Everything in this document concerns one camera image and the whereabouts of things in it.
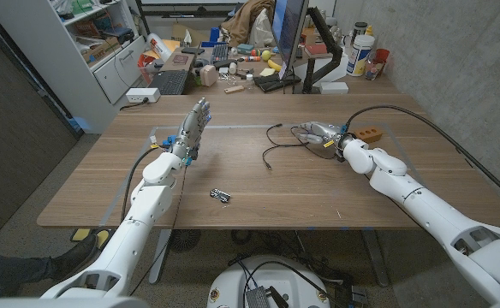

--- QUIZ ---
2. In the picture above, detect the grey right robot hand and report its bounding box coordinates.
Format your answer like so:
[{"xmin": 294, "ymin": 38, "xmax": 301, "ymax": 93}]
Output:
[{"xmin": 295, "ymin": 121, "xmax": 349, "ymax": 151}]

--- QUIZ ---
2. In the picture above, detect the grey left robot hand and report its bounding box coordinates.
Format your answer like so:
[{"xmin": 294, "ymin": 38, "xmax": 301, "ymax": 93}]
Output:
[{"xmin": 170, "ymin": 97, "xmax": 213, "ymax": 166}]

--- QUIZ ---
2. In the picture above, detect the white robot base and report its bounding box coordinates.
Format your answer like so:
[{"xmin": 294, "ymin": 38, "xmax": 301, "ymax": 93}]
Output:
[{"xmin": 206, "ymin": 255, "xmax": 331, "ymax": 308}]

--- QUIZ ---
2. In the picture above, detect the orange brick block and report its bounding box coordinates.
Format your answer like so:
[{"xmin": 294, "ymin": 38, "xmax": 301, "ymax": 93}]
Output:
[{"xmin": 354, "ymin": 125, "xmax": 384, "ymax": 145}]

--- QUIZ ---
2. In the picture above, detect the white flat box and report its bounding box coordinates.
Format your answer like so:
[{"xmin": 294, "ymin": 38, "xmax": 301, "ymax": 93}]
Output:
[{"xmin": 319, "ymin": 80, "xmax": 350, "ymax": 95}]

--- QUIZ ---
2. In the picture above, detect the large black keyboard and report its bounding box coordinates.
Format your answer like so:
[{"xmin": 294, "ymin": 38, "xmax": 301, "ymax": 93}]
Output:
[{"xmin": 146, "ymin": 69, "xmax": 190, "ymax": 96}]

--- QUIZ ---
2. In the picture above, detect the beige speaker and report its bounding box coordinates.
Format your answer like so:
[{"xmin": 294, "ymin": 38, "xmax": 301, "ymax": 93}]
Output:
[{"xmin": 199, "ymin": 64, "xmax": 219, "ymax": 88}]

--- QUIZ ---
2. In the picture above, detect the white power strip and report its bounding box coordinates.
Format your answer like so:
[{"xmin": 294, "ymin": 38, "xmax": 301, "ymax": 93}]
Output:
[{"xmin": 125, "ymin": 87, "xmax": 162, "ymax": 104}]

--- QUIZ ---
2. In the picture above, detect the small metal clip object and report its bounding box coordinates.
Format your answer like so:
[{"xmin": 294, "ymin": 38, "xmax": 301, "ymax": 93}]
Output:
[{"xmin": 209, "ymin": 187, "xmax": 232, "ymax": 204}]

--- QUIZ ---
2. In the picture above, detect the small dark keyboard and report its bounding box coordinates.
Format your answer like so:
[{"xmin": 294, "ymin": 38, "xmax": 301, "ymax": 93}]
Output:
[{"xmin": 210, "ymin": 42, "xmax": 230, "ymax": 65}]

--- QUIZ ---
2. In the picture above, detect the white wipes canister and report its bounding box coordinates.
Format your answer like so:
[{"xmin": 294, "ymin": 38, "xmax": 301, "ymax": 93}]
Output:
[{"xmin": 346, "ymin": 34, "xmax": 376, "ymax": 78}]

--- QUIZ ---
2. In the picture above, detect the red plastic cup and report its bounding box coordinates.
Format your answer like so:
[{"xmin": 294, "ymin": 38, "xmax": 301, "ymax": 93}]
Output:
[{"xmin": 373, "ymin": 48, "xmax": 391, "ymax": 76}]

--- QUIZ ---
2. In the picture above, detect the computer monitor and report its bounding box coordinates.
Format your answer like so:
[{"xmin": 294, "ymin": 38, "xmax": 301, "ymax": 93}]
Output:
[{"xmin": 271, "ymin": 0, "xmax": 310, "ymax": 81}]

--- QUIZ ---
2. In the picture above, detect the white plastic bag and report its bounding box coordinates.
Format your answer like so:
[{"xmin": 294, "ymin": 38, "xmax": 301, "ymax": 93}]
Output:
[{"xmin": 248, "ymin": 8, "xmax": 277, "ymax": 48}]

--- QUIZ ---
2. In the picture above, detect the cardboard box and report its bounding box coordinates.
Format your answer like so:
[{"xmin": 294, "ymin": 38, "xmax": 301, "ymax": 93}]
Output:
[{"xmin": 81, "ymin": 37, "xmax": 122, "ymax": 64}]

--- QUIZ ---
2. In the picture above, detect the brown jacket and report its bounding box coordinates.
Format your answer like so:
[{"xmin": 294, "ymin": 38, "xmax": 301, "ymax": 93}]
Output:
[{"xmin": 220, "ymin": 0, "xmax": 277, "ymax": 47}]

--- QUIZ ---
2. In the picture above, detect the grey table leg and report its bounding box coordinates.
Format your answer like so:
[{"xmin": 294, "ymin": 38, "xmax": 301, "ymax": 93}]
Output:
[
  {"xmin": 148, "ymin": 229, "xmax": 173, "ymax": 285},
  {"xmin": 362, "ymin": 229, "xmax": 390, "ymax": 288}
]

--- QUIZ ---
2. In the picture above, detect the white shelf cabinet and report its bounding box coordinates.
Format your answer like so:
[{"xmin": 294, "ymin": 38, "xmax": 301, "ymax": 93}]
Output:
[{"xmin": 0, "ymin": 0, "xmax": 149, "ymax": 134}]

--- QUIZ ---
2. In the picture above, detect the yellow floor pad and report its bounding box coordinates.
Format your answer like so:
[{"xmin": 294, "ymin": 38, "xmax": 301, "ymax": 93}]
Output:
[{"xmin": 70, "ymin": 228, "xmax": 110, "ymax": 250}]

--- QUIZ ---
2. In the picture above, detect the person's black shoe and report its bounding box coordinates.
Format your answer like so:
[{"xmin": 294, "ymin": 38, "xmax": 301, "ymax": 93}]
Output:
[{"xmin": 49, "ymin": 233, "xmax": 100, "ymax": 282}]

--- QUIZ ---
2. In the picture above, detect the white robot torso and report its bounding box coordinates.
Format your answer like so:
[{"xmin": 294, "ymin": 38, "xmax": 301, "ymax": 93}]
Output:
[{"xmin": 0, "ymin": 296, "xmax": 151, "ymax": 308}]

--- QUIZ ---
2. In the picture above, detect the black USB cable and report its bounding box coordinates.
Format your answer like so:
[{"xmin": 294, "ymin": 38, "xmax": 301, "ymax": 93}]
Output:
[{"xmin": 261, "ymin": 123, "xmax": 340, "ymax": 170}]

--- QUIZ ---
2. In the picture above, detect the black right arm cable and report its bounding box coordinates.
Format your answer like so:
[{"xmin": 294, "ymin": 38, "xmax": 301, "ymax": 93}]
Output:
[{"xmin": 342, "ymin": 104, "xmax": 500, "ymax": 211}]

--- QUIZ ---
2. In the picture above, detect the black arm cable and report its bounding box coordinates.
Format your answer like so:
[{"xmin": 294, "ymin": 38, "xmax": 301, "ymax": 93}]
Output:
[
  {"xmin": 120, "ymin": 145, "xmax": 165, "ymax": 223},
  {"xmin": 342, "ymin": 104, "xmax": 500, "ymax": 211}
]

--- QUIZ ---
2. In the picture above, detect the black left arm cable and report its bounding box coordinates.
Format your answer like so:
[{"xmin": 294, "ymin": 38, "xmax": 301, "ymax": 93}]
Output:
[{"xmin": 120, "ymin": 145, "xmax": 165, "ymax": 223}]

